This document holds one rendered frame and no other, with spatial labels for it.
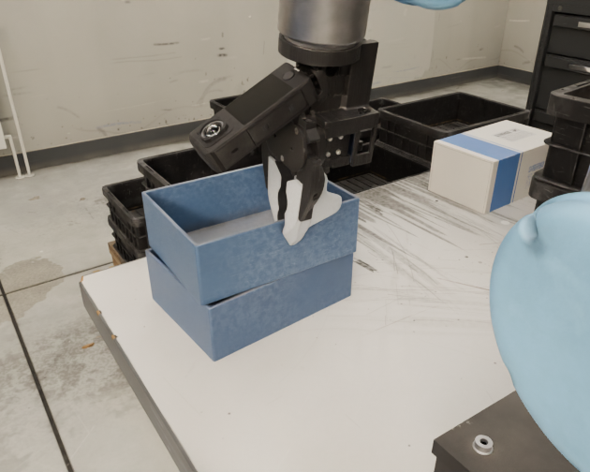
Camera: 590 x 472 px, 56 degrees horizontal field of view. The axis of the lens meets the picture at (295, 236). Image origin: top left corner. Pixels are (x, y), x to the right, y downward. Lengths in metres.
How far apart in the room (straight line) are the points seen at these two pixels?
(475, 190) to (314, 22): 0.55
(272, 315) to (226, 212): 0.16
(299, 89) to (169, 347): 0.32
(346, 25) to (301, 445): 0.36
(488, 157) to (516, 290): 0.71
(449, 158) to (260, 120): 0.54
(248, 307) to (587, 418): 0.42
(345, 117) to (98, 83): 2.75
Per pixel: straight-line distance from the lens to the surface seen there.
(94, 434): 1.56
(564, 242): 0.20
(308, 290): 0.65
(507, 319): 0.24
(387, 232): 0.86
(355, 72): 0.52
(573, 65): 2.42
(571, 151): 0.75
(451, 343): 0.65
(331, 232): 0.62
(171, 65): 3.33
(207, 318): 0.58
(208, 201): 0.70
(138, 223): 1.66
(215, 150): 0.47
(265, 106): 0.48
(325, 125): 0.50
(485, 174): 0.93
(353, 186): 1.80
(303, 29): 0.47
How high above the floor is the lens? 1.10
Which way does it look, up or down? 29 degrees down
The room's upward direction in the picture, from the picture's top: straight up
